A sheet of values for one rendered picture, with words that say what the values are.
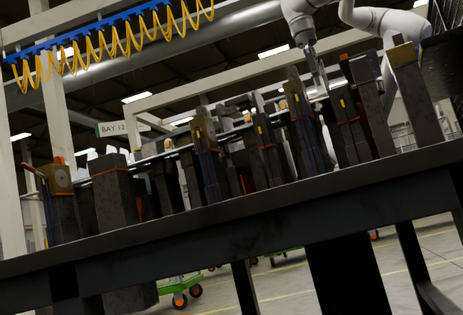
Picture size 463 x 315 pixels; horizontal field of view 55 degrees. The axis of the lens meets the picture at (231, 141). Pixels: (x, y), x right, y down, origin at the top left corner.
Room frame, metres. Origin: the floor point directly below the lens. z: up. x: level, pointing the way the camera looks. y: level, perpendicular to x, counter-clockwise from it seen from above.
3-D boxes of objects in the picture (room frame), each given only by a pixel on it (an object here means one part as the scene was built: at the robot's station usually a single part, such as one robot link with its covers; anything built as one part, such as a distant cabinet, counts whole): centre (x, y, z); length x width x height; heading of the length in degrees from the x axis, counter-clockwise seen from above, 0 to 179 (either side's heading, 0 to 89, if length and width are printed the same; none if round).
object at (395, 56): (1.33, -0.57, 0.88); 0.08 x 0.08 x 0.36; 71
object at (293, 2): (1.53, -0.36, 1.40); 0.13 x 0.11 x 0.16; 44
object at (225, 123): (1.85, -0.07, 0.95); 0.18 x 0.13 x 0.49; 71
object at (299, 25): (1.54, -0.35, 1.30); 0.09 x 0.09 x 0.06
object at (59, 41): (4.39, 1.05, 2.98); 2.51 x 0.07 x 0.60; 78
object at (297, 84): (1.35, -0.23, 0.87); 0.12 x 0.07 x 0.35; 161
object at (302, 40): (1.54, -0.35, 1.22); 0.08 x 0.07 x 0.09; 161
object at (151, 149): (1.97, 0.34, 0.90); 0.13 x 0.08 x 0.41; 161
